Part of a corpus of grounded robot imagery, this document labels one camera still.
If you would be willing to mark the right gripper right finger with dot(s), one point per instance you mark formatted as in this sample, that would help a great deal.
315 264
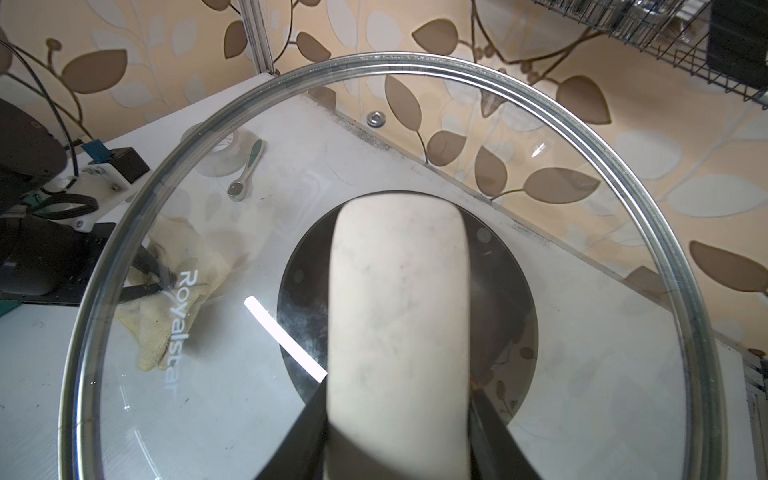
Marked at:
494 452

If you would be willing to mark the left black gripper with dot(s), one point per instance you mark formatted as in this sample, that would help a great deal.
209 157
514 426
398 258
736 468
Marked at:
46 263

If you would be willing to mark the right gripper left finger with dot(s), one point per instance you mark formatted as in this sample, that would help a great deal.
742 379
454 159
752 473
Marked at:
301 453

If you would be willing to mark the yellow cleaning cloth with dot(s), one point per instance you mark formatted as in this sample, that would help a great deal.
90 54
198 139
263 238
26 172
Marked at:
198 264

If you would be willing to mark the glass pot lid cream handle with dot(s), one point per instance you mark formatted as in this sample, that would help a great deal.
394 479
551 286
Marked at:
627 382

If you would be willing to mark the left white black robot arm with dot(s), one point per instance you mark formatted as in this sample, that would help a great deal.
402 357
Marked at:
32 159

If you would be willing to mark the clear tape roll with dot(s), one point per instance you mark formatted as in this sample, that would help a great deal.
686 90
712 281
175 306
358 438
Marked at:
228 156

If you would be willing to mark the black white tool in basket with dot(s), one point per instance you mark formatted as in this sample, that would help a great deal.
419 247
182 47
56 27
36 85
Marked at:
720 40

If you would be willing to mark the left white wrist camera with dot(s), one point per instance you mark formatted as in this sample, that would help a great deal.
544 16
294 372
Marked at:
110 178

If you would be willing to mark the dark frying pan cream handle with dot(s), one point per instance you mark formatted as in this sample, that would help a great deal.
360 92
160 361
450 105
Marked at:
503 325

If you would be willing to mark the black wire basket back wall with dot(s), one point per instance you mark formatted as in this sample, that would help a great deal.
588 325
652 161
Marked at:
609 17

